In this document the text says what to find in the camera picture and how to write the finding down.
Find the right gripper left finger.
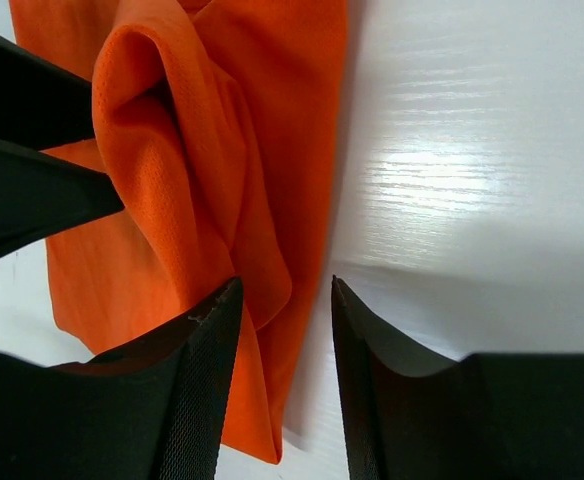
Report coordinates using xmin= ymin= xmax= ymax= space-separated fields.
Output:
xmin=50 ymin=278 xmax=243 ymax=479

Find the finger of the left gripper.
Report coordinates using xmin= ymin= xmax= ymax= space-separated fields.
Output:
xmin=0 ymin=140 xmax=124 ymax=258
xmin=0 ymin=36 xmax=94 ymax=150

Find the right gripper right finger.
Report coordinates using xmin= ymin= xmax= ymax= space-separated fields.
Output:
xmin=331 ymin=277 xmax=467 ymax=479

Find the orange t shirt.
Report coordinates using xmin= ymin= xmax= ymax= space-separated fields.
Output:
xmin=10 ymin=1 xmax=347 ymax=464

